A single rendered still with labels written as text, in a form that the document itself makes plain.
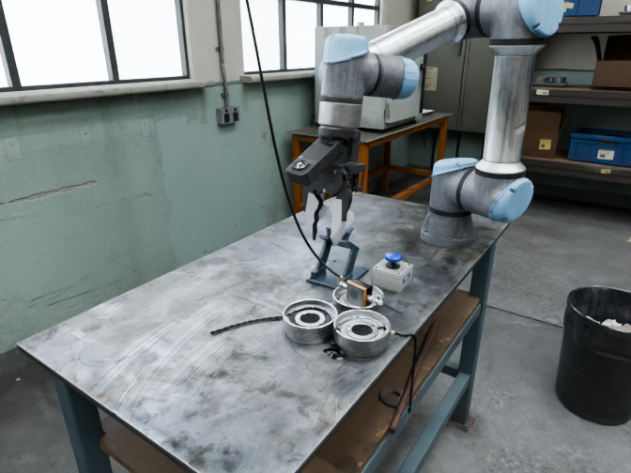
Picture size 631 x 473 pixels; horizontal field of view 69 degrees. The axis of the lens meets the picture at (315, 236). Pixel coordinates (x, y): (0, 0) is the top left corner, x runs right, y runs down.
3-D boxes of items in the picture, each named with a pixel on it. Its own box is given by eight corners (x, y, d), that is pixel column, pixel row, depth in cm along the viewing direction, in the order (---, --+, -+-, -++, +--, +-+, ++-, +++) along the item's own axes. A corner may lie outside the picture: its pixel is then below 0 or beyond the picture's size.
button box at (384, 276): (399, 294, 103) (400, 274, 101) (371, 284, 107) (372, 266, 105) (414, 280, 109) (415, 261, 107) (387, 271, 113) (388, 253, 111)
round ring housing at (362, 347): (337, 362, 81) (337, 343, 79) (330, 328, 90) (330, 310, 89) (395, 358, 82) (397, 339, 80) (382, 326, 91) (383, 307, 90)
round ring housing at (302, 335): (275, 343, 86) (275, 324, 84) (292, 312, 95) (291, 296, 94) (330, 350, 84) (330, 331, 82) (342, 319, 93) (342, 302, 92)
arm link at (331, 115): (348, 103, 76) (308, 100, 81) (346, 131, 78) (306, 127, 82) (370, 105, 82) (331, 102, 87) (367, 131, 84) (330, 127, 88)
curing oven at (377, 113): (392, 135, 294) (399, 23, 269) (314, 127, 326) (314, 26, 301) (429, 123, 341) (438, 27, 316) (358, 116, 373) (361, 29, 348)
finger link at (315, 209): (328, 236, 92) (339, 192, 89) (311, 241, 88) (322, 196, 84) (315, 230, 94) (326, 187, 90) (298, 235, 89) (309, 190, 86)
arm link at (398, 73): (386, 57, 93) (342, 50, 87) (426, 58, 84) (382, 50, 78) (379, 98, 95) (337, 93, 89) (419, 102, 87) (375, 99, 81)
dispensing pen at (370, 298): (406, 320, 88) (342, 289, 99) (407, 300, 86) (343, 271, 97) (398, 325, 86) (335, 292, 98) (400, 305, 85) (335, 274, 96)
